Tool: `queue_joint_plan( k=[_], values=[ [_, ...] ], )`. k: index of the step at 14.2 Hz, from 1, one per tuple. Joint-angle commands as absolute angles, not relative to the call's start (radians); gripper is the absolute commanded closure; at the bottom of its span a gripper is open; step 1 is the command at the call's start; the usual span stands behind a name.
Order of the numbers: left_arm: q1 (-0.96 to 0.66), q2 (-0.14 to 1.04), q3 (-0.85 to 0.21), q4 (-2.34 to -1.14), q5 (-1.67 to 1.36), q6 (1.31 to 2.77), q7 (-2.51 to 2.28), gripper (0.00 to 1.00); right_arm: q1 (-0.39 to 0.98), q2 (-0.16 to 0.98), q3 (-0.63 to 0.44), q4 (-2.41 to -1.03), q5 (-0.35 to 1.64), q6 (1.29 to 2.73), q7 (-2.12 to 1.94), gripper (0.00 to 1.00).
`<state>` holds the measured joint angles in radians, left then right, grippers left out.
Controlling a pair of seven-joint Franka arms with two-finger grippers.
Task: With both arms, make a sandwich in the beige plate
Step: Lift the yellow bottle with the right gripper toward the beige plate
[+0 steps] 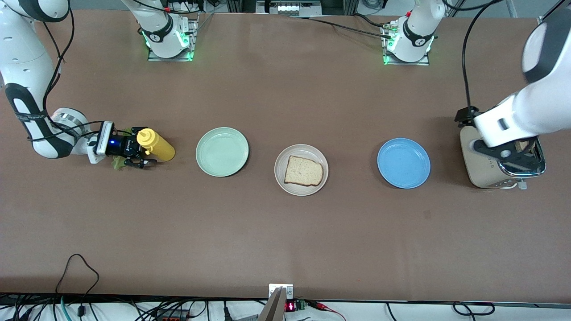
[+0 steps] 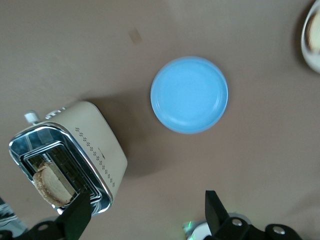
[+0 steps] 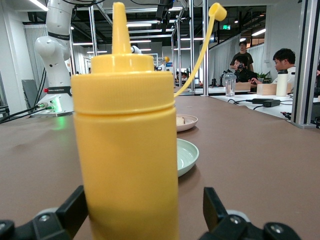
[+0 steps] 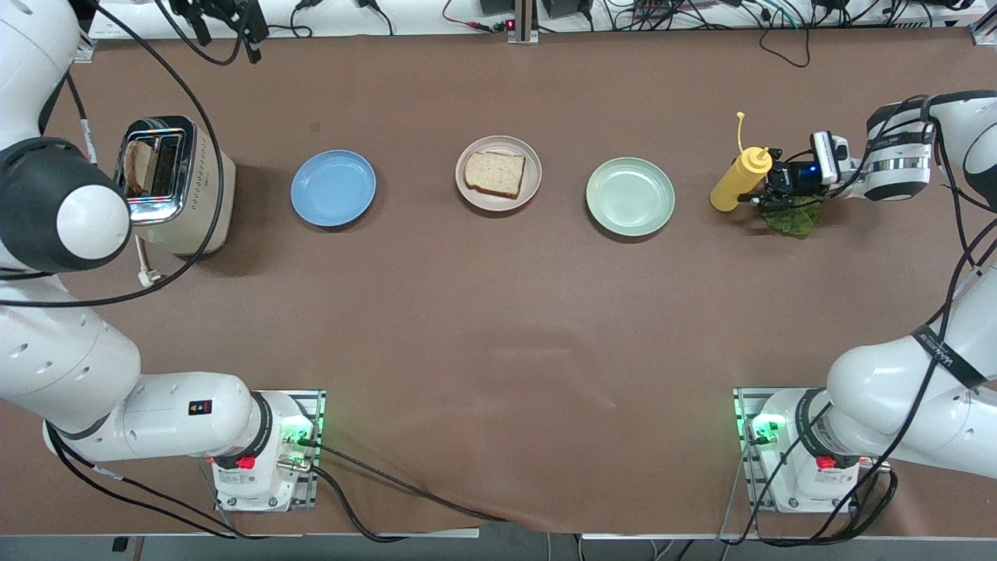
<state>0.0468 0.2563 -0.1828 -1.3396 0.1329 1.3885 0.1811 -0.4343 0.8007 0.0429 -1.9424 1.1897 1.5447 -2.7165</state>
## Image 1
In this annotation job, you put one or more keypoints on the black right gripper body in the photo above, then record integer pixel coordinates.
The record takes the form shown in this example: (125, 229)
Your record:
(126, 146)

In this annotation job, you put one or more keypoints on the toasted bread slice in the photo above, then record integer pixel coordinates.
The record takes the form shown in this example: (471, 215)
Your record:
(524, 145)
(303, 171)

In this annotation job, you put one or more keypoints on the green lettuce leaf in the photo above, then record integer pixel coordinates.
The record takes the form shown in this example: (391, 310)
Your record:
(117, 164)

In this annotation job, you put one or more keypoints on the yellow mustard squeeze bottle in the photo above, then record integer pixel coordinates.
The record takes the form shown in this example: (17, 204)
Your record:
(163, 150)

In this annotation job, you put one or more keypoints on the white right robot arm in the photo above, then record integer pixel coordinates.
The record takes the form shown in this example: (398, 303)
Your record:
(22, 53)

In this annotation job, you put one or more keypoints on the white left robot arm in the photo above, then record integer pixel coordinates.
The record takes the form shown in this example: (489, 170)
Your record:
(535, 111)

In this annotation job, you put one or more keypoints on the light green plate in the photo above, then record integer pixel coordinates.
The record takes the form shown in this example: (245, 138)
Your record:
(221, 151)

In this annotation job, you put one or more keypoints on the blue plate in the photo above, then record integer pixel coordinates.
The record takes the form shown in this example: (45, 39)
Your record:
(403, 162)

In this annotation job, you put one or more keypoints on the beige plate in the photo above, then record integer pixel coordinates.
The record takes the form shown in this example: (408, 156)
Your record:
(281, 178)

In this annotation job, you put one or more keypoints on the beige and chrome toaster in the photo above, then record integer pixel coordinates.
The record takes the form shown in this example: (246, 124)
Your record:
(479, 171)

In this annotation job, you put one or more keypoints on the white power strip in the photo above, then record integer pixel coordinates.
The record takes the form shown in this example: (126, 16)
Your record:
(292, 8)

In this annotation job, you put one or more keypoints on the grey metal beam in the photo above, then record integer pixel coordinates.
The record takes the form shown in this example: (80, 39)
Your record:
(274, 310)

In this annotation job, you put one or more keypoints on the red LED display module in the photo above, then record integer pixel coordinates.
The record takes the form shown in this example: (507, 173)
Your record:
(291, 306)

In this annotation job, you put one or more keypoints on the red clip lead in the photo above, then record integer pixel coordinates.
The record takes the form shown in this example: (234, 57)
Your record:
(321, 306)

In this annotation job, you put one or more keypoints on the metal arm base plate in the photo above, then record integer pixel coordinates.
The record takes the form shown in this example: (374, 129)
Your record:
(194, 40)
(406, 63)

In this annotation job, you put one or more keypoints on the white metal bracket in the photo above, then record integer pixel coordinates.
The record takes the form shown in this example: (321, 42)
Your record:
(287, 290)

